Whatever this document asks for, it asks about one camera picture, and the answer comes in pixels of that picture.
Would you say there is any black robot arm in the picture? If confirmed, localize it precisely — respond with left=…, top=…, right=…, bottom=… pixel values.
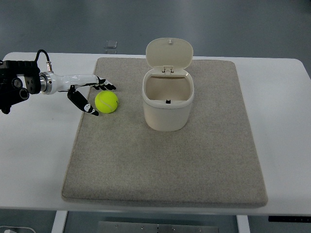
left=0, top=60, right=116, bottom=116

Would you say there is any white table leg left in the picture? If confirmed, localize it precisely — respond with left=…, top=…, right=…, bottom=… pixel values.
left=51, top=211, right=68, bottom=233

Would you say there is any white robotic hand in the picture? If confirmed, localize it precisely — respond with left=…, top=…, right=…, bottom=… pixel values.
left=39, top=72, right=116, bottom=116

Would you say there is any grey metal floor plate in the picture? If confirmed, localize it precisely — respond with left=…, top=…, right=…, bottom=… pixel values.
left=97, top=221, right=219, bottom=233

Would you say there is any grey felt mat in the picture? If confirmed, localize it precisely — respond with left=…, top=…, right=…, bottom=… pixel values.
left=62, top=58, right=268, bottom=208

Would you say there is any white table leg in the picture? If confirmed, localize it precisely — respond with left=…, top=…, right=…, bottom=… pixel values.
left=51, top=211, right=68, bottom=233
left=236, top=215, right=250, bottom=233

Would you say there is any black table control panel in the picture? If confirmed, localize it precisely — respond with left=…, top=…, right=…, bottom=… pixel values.
left=268, top=216, right=311, bottom=223

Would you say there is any cream lidded bin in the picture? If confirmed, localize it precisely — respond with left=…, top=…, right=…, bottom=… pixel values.
left=142, top=38, right=194, bottom=132

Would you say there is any white table leg right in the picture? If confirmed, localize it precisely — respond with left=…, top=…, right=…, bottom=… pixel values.
left=236, top=215, right=250, bottom=233

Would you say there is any yellow tennis ball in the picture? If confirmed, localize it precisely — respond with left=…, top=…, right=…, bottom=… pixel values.
left=95, top=90, right=119, bottom=114

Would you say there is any clear floor marker plate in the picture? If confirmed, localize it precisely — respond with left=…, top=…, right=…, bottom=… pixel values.
left=104, top=40, right=118, bottom=49

